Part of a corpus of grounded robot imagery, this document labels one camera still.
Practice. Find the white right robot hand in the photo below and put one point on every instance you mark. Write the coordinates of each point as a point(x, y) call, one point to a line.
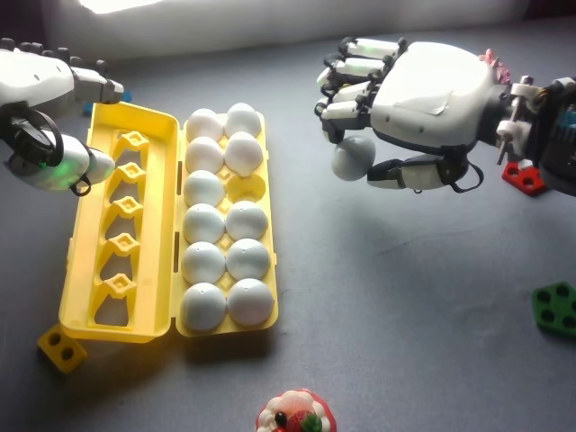
point(432, 90)

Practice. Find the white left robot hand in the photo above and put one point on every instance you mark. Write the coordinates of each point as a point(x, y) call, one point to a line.
point(31, 72)

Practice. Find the white toy egg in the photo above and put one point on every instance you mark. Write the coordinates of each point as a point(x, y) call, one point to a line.
point(243, 153)
point(246, 220)
point(204, 223)
point(204, 189)
point(243, 120)
point(204, 124)
point(203, 307)
point(203, 263)
point(204, 154)
point(248, 258)
point(250, 301)
point(352, 159)

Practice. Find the yellow egg carton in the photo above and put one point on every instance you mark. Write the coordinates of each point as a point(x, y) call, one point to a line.
point(151, 225)

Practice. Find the pink toy dessert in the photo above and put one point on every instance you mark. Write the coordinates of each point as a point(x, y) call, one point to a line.
point(499, 67)

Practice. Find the blue square block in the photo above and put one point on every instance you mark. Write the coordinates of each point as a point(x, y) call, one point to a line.
point(129, 96)

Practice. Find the red block with holes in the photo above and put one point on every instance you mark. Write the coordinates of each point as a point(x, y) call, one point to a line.
point(524, 179)

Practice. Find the white backdrop sheet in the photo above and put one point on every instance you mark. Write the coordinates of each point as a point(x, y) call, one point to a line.
point(270, 20)

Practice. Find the grey table cloth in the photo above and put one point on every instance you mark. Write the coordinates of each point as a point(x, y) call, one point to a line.
point(405, 315)

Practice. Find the green pentagon block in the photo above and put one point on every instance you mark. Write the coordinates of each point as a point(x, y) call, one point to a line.
point(551, 310)

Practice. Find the yellow square block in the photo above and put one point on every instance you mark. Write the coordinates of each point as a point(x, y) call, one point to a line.
point(66, 360)

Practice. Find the toy strawberry cake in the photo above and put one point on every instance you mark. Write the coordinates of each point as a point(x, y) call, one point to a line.
point(295, 411)

